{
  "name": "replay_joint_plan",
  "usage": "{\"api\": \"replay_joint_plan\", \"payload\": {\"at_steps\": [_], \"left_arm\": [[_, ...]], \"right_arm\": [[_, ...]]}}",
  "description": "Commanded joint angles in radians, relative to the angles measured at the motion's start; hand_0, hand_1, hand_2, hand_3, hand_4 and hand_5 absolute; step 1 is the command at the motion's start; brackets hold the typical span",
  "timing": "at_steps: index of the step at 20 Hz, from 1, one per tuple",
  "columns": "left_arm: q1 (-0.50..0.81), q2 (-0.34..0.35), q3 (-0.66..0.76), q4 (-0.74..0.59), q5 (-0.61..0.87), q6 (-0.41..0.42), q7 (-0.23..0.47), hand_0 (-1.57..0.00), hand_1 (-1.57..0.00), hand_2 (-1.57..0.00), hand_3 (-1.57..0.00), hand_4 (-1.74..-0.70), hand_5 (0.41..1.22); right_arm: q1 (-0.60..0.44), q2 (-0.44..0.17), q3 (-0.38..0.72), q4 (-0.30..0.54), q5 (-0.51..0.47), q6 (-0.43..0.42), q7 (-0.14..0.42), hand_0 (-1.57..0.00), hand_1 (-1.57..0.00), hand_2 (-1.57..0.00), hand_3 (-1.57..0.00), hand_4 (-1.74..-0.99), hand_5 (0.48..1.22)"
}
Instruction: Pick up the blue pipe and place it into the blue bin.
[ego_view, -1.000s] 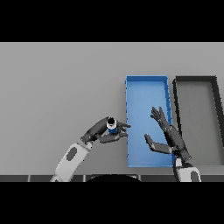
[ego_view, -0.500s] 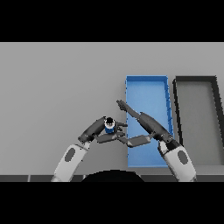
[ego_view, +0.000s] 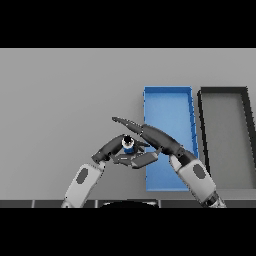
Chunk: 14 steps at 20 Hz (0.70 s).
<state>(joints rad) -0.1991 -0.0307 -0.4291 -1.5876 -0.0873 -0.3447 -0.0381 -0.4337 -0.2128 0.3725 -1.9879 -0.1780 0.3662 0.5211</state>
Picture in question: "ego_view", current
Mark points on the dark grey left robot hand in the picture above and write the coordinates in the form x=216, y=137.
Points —
x=110, y=150

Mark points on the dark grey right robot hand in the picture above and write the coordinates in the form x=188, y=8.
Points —
x=156, y=140

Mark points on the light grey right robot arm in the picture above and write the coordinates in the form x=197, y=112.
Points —
x=197, y=178

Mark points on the blue bin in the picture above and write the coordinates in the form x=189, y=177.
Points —
x=168, y=133

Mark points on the dark grey bin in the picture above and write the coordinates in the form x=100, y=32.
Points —
x=226, y=133

